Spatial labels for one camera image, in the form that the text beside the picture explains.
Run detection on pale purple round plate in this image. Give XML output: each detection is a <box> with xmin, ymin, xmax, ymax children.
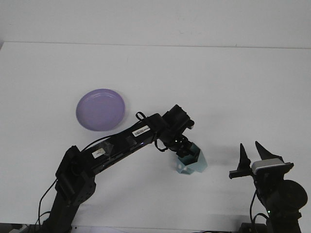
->
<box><xmin>76</xmin><ymin>88</ymin><xmax>126</xmax><ymax>132</ymax></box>

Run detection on pale blue hexagonal cup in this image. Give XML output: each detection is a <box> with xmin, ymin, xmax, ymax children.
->
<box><xmin>175</xmin><ymin>142</ymin><xmax>208</xmax><ymax>176</ymax></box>

